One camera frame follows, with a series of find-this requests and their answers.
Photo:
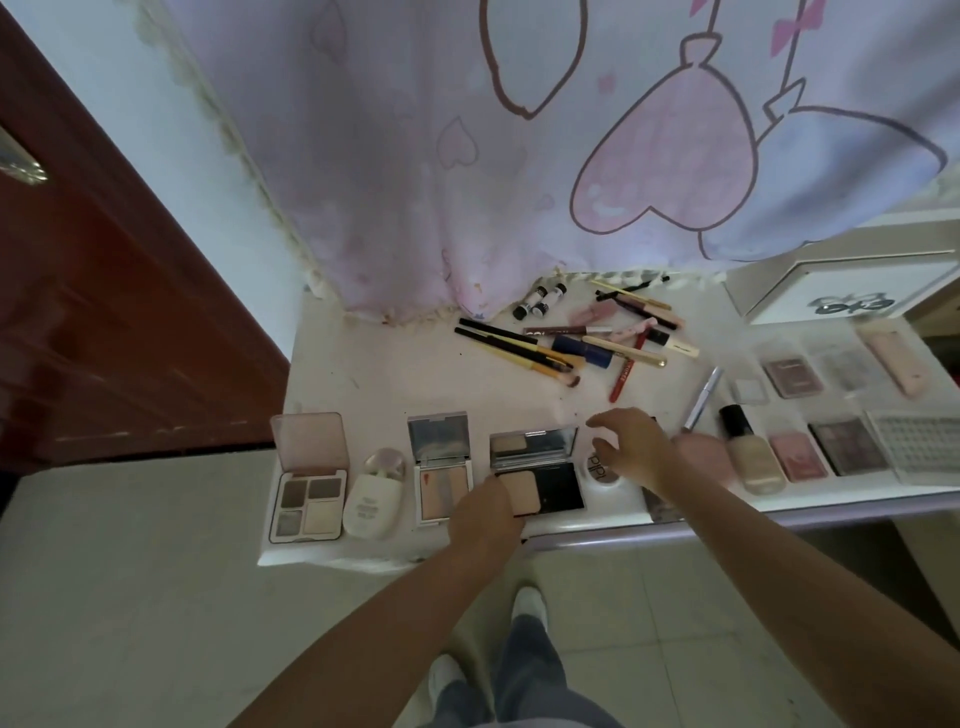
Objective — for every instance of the silver cosmetic pen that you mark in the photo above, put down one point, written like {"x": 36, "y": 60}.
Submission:
{"x": 701, "y": 399}

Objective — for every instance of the person's white shoe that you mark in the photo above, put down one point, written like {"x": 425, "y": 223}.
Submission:
{"x": 444, "y": 679}
{"x": 529, "y": 604}

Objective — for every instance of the gold cosmetic pencil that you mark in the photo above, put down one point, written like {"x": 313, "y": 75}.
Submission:
{"x": 630, "y": 294}

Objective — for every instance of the dark eyeshadow palette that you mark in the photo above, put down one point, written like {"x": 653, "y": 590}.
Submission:
{"x": 847, "y": 446}

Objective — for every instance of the person's blue jeans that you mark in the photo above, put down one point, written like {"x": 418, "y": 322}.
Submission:
{"x": 525, "y": 675}

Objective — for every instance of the person's left forearm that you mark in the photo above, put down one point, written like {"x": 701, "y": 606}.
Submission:
{"x": 390, "y": 637}

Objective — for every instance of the pale pink tube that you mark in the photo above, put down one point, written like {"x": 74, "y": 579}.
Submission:
{"x": 892, "y": 358}

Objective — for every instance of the black pink cosmetic pen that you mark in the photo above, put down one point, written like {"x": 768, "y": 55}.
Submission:
{"x": 641, "y": 310}

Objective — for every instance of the black powder compact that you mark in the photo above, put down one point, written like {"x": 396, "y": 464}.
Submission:
{"x": 547, "y": 480}

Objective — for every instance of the brown wooden door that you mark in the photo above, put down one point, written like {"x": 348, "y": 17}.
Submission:
{"x": 97, "y": 315}

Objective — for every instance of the gold cosmetic tube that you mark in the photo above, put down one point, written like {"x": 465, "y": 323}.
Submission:
{"x": 622, "y": 350}

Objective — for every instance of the white black lipstick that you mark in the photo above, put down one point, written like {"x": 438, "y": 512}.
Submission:
{"x": 675, "y": 343}

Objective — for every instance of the small black white bottle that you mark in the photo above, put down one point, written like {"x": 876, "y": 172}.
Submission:
{"x": 529, "y": 302}
{"x": 551, "y": 298}

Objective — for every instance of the pink cartoon print curtain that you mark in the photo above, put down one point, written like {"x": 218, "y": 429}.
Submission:
{"x": 465, "y": 150}

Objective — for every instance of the person's right forearm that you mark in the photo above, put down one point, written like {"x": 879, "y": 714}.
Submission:
{"x": 787, "y": 600}

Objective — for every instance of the red lip pencil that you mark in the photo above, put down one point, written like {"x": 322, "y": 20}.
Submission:
{"x": 626, "y": 371}

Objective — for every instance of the clear false lash tray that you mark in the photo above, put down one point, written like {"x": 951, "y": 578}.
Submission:
{"x": 919, "y": 446}

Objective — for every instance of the mauve blush clear compact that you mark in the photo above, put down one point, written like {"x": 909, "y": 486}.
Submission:
{"x": 792, "y": 377}

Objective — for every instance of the white cream bottle pink cap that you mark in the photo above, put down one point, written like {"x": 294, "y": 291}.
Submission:
{"x": 371, "y": 502}

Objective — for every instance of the white box bow print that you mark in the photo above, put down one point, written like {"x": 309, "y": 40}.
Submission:
{"x": 847, "y": 289}

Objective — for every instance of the pink lip gloss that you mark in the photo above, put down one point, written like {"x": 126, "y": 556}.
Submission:
{"x": 596, "y": 313}

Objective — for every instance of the clear plastic case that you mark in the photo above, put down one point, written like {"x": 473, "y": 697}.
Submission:
{"x": 844, "y": 367}

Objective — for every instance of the blue cosmetic tube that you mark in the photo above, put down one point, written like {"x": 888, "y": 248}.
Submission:
{"x": 583, "y": 351}

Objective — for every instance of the round white jar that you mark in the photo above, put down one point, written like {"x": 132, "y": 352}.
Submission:
{"x": 598, "y": 476}

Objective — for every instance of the small clear square case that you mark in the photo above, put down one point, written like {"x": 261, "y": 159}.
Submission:
{"x": 750, "y": 391}

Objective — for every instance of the brown eyeliner pencil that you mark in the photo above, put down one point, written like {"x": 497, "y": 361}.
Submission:
{"x": 566, "y": 330}

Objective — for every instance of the pink blush compact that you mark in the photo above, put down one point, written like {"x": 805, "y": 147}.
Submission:
{"x": 797, "y": 456}

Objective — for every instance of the foundation bottle black cap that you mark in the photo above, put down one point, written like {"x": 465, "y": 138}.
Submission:
{"x": 754, "y": 457}

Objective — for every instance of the round pink powder puff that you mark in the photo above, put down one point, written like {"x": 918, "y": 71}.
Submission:
{"x": 705, "y": 457}

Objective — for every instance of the white mirrored contour palette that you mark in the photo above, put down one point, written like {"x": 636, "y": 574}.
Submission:
{"x": 441, "y": 480}

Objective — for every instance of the person's right hand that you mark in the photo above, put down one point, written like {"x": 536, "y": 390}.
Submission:
{"x": 641, "y": 450}

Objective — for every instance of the person's left hand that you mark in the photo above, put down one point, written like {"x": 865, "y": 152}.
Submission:
{"x": 487, "y": 521}

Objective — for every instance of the black gold makeup brush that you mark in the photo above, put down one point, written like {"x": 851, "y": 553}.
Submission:
{"x": 510, "y": 354}
{"x": 517, "y": 339}

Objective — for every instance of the person's right thumb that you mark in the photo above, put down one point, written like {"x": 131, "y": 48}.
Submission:
{"x": 616, "y": 461}

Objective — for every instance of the pink lid eyeshadow palette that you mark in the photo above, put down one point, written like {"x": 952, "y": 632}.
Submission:
{"x": 307, "y": 487}

